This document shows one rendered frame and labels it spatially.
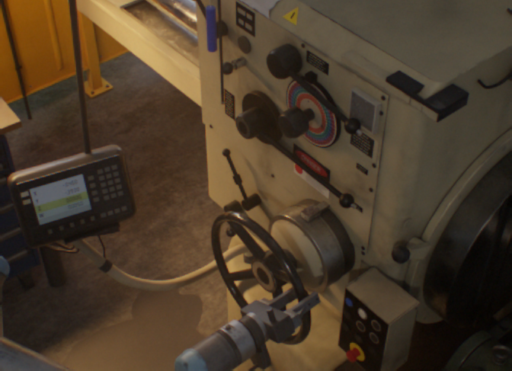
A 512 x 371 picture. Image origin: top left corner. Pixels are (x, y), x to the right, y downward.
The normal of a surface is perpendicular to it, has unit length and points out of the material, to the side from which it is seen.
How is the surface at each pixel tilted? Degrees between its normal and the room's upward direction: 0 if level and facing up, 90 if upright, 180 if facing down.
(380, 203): 90
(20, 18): 90
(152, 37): 0
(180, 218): 0
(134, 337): 0
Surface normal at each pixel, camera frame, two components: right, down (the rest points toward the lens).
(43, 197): 0.40, 0.34
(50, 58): 0.64, 0.52
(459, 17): 0.00, -0.73
